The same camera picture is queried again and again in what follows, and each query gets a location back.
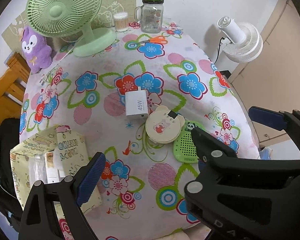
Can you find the long white box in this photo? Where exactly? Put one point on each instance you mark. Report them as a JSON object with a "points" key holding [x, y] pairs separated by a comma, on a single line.
{"points": [[52, 172]]}

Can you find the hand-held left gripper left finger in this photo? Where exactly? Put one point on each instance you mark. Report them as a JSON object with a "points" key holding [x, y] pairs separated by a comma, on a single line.
{"points": [[89, 177]]}

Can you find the large white charger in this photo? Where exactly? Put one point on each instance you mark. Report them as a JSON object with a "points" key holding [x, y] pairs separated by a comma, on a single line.
{"points": [[136, 105]]}

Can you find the white standing fan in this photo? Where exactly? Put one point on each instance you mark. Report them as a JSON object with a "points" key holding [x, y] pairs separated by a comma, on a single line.
{"points": [[245, 42]]}

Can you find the clear cotton swab jar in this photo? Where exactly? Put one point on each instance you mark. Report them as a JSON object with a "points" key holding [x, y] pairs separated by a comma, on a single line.
{"points": [[121, 22]]}

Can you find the blue cloth item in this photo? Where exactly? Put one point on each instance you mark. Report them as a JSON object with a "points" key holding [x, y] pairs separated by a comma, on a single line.
{"points": [[266, 153]]}

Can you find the green perforated panda case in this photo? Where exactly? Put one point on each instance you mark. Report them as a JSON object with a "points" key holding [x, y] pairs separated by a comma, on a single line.
{"points": [[185, 145]]}

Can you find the cream bear-shaped compact mirror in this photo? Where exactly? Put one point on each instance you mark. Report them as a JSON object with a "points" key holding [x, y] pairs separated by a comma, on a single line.
{"points": [[162, 130]]}

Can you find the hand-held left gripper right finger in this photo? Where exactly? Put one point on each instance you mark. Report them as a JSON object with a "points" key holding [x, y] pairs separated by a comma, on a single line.
{"points": [[202, 165]]}

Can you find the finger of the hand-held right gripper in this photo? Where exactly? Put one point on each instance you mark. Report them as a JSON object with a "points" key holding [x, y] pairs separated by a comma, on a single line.
{"points": [[265, 117], [207, 142]]}

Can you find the green desk fan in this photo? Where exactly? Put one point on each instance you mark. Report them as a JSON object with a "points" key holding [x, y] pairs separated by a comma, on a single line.
{"points": [[57, 10]]}

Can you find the floral printed tablecloth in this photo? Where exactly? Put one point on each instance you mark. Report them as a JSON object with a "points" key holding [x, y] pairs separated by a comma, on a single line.
{"points": [[102, 135]]}

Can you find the purple plush toy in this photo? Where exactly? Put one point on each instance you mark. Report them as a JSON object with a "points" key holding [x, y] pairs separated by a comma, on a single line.
{"points": [[37, 55]]}

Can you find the yellow printed fabric storage box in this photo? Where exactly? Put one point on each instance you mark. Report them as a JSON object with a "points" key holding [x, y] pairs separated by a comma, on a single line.
{"points": [[69, 150]]}

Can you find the glass jar with green lid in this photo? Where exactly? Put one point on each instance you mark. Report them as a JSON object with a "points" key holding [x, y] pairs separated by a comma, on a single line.
{"points": [[151, 17]]}

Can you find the beige cabinet door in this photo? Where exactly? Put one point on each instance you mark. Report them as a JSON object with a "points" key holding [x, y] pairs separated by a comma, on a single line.
{"points": [[285, 67]]}

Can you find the wooden chair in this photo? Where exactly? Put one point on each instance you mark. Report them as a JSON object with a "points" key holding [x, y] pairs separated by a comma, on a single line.
{"points": [[4, 92]]}

